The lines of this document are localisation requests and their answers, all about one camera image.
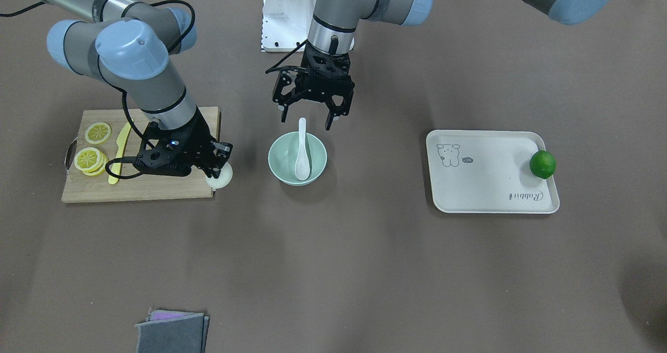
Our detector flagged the green bowl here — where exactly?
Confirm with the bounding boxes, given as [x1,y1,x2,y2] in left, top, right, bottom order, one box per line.
[268,131,327,186]

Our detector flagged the green lime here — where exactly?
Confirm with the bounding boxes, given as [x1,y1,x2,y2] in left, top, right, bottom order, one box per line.
[529,150,557,180]

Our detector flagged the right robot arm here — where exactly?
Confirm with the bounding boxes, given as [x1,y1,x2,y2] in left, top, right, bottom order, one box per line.
[38,0,233,189]

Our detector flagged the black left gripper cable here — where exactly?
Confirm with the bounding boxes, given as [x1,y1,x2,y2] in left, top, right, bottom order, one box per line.
[265,40,308,76]

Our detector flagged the yellow plastic knife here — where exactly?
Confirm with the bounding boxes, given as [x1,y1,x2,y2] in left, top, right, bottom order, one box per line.
[110,122,132,175]

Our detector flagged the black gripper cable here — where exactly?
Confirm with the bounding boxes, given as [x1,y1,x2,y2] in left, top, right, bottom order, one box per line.
[104,90,157,180]
[265,40,308,76]

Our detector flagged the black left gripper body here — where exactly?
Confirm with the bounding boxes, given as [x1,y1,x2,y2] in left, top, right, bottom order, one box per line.
[272,40,355,116]

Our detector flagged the grey folded cloth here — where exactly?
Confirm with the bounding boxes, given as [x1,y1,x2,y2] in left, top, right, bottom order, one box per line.
[135,309,209,352]

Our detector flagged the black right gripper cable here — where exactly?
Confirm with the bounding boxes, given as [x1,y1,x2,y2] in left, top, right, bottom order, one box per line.
[104,90,157,180]

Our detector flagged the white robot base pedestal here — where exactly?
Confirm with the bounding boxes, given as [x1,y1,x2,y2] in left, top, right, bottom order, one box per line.
[261,0,356,52]

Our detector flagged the bamboo cutting board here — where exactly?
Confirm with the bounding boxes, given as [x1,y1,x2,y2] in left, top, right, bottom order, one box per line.
[60,109,214,203]

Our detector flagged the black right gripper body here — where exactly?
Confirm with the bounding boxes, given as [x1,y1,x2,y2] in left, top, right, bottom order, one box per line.
[133,109,215,177]

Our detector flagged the single lemon slice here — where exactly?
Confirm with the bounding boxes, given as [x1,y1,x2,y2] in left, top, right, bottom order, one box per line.
[84,121,112,144]

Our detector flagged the stacked lemon slices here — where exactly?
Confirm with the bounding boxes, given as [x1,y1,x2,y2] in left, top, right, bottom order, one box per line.
[73,147,109,176]

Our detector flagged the white ceramic spoon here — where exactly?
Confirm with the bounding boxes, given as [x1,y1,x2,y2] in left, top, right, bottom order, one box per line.
[294,117,311,180]

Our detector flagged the white rabbit tray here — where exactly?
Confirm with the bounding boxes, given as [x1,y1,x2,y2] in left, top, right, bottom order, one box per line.
[425,129,560,214]

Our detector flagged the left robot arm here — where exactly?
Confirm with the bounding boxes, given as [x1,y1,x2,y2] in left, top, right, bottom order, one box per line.
[267,0,610,130]

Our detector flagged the white steamed bun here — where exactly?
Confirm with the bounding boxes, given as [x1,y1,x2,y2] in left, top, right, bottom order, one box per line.
[206,162,233,191]

